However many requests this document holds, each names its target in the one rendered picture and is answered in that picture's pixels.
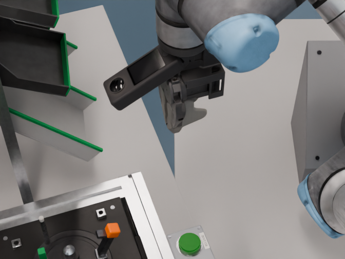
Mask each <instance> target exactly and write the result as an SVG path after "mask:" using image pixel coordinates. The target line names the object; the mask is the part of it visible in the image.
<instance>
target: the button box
mask: <svg viewBox="0 0 345 259"><path fill-rule="evenodd" d="M185 233H194V234H196V235H197V236H198V237H199V238H200V241H201V247H200V249H199V251H198V252H197V253H195V254H185V253H183V252H182V251H181V250H180V249H179V238H180V237H181V236H182V235H183V234H185ZM166 239H167V241H168V244H169V247H170V249H171V252H172V254H173V257H174V259H215V257H214V254H213V252H212V250H211V248H210V245H209V243H208V240H207V238H206V236H205V233H204V231H203V229H202V226H201V225H198V226H195V227H191V228H188V229H185V230H181V231H178V232H175V233H171V234H168V235H166Z"/></svg>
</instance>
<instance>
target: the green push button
mask: <svg viewBox="0 0 345 259"><path fill-rule="evenodd" d="M200 247H201V241H200V238H199V237H198V236H197V235H196V234H194V233H185V234H183V235H182V236H181V237H180V238H179V249H180V250H181V251H182V252H183V253H185V254H195V253H197V252H198V251H199V249H200Z"/></svg>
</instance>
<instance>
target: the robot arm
mask: <svg viewBox="0 0 345 259"><path fill-rule="evenodd" d="M305 1H306V0H155V4H156V32H157V35H158V43H159V45H158V46H156V47H155V48H153V49H152V50H150V51H149V52H147V53H146V54H144V55H143V56H141V57H140V58H138V59H137V60H135V61H134V62H132V63H131V64H129V65H128V66H126V67H125V68H123V69H122V70H120V71H119V72H117V73H116V74H115V75H113V76H112V77H110V78H109V79H107V80H106V81H104V83H103V86H104V88H105V91H106V93H107V96H108V99H109V101H110V104H111V105H112V106H113V107H114V108H115V109H117V110H123V109H124V108H126V107H127V106H129V105H130V104H132V103H134V102H135V101H136V100H138V99H139V98H141V97H143V96H144V95H146V94H147V93H149V92H150V91H152V90H153V89H155V88H156V87H158V88H159V95H160V99H161V105H162V110H163V115H164V120H165V124H166V125H167V128H168V129H169V130H170V131H171V132H172V133H173V134H175V133H178V132H180V130H181V129H182V127H184V126H186V125H188V124H191V123H193V122H195V121H198V120H200V119H202V118H204V117H205V116H206V114H207V110H206V109H204V108H195V107H194V102H195V101H197V99H198V98H201V97H205V96H208V99H213V98H217V97H220V96H223V94H224V81H225V70H224V68H223V66H224V67H225V68H227V69H228V70H230V71H232V72H237V73H244V72H249V71H252V70H254V69H256V68H258V67H259V66H261V65H262V64H264V63H265V62H266V61H267V60H268V59H269V58H270V54H271V53H272V52H273V51H275V50H276V48H277V46H278V43H279V31H278V29H277V27H276V25H277V24H278V23H279V22H281V21H282V20H283V19H284V18H285V17H286V16H288V15H289V14H290V13H291V12H292V11H294V10H295V9H296V8H297V7H299V6H300V5H301V4H302V3H303V2H305ZM308 1H309V2H310V4H311V5H312V6H313V7H314V8H315V10H316V11H317V12H318V13H319V15H320V16H321V17H322V18H323V20H324V21H325V22H326V23H327V24H328V26H329V27H330V28H331V29H332V30H333V32H334V33H335V34H336V35H337V36H338V38H339V39H340V40H341V41H342V42H343V44H344V45H345V0H308ZM222 65H223V66H222ZM221 79H222V80H221ZM220 80H221V90H219V87H220ZM297 193H298V196H299V198H300V200H301V202H302V204H303V205H304V206H305V208H306V210H307V211H308V213H309V214H310V216H311V217H312V219H313V220H314V221H315V222H316V224H317V225H318V226H319V227H320V228H321V229H322V231H323V232H324V233H325V234H326V235H328V236H329V237H331V238H334V239H336V238H339V237H340V236H344V235H345V147H343V148H342V149H341V150H340V151H339V152H337V153H336V154H335V155H334V156H332V157H331V158H330V159H329V160H328V161H326V162H325V163H324V164H323V165H321V166H320V167H319V168H318V169H316V170H315V171H314V172H312V173H309V174H308V175H307V176H306V178H305V180H303V181H302V182H301V183H300V184H299V186H298V188H297Z"/></svg>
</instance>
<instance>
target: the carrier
mask: <svg viewBox="0 0 345 259"><path fill-rule="evenodd" d="M102 208H104V210H105V213H106V218H103V219H99V220H98V217H97V214H96V210H99V209H102ZM109 223H118V225H119V228H120V234H119V236H118V237H115V238H114V239H113V241H112V243H111V245H110V247H109V249H108V251H107V252H106V254H105V256H99V255H98V251H97V249H98V247H99V245H100V243H101V241H102V238H97V235H96V233H95V232H96V230H104V229H105V227H106V225H107V224H109ZM18 238H20V239H21V243H22V248H20V249H17V250H13V247H12V242H11V241H12V240H15V239H18ZM0 259H142V257H141V254H140V252H139V248H138V246H137V243H136V240H135V237H134V235H133V232H132V229H131V226H130V223H129V221H128V218H127V215H126V212H125V209H124V207H123V204H122V201H121V198H120V197H116V198H112V199H109V200H105V201H102V202H98V203H94V204H92V205H88V206H85V207H81V208H78V209H74V210H71V211H67V212H64V213H60V214H57V215H53V216H49V217H46V218H44V217H43V216H40V217H39V220H35V221H32V222H29V223H25V224H22V225H18V226H15V227H11V228H8V229H4V230H0Z"/></svg>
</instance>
